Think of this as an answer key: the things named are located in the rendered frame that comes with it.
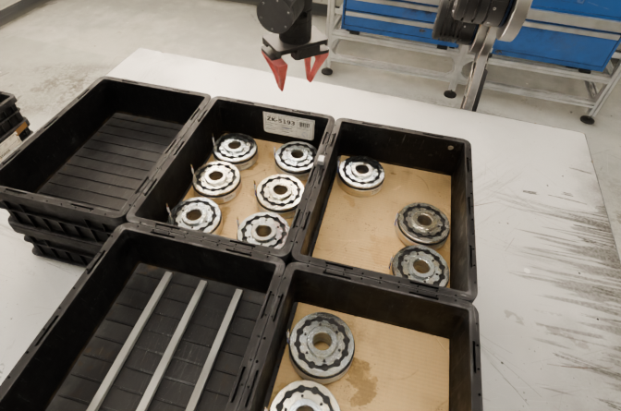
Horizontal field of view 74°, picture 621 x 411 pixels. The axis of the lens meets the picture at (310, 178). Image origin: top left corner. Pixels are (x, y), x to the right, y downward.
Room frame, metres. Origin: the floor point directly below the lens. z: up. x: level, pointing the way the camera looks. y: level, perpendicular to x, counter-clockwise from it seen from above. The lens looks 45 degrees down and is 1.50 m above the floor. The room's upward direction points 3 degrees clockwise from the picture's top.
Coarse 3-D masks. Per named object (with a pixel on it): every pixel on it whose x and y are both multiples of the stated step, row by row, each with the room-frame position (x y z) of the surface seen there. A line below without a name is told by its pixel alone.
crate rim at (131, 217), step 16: (224, 96) 0.82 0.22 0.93; (208, 112) 0.76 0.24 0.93; (288, 112) 0.78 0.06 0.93; (304, 112) 0.78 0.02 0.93; (192, 128) 0.70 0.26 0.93; (320, 144) 0.67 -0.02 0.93; (160, 176) 0.55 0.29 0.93; (144, 192) 0.51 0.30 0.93; (304, 192) 0.53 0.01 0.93; (304, 208) 0.49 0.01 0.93; (144, 224) 0.43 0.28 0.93; (160, 224) 0.44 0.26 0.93; (208, 240) 0.41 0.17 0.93; (224, 240) 0.41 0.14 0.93; (240, 240) 0.41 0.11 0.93; (288, 240) 0.41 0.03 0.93; (288, 256) 0.39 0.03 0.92
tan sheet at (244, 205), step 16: (272, 144) 0.77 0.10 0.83; (208, 160) 0.71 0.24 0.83; (272, 160) 0.72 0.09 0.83; (256, 176) 0.66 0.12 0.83; (192, 192) 0.60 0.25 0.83; (240, 192) 0.61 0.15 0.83; (224, 208) 0.56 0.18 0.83; (240, 208) 0.56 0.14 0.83; (256, 208) 0.57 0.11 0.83; (224, 224) 0.52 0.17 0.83; (288, 224) 0.53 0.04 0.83
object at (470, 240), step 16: (336, 128) 0.72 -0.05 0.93; (384, 128) 0.73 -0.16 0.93; (400, 128) 0.73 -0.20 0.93; (464, 144) 0.69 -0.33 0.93; (464, 160) 0.64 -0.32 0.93; (320, 176) 0.57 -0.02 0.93; (304, 224) 0.45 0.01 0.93; (304, 256) 0.38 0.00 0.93; (352, 272) 0.36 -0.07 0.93; (368, 272) 0.36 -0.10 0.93; (416, 288) 0.34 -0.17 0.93; (432, 288) 0.34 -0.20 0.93; (448, 288) 0.34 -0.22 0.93
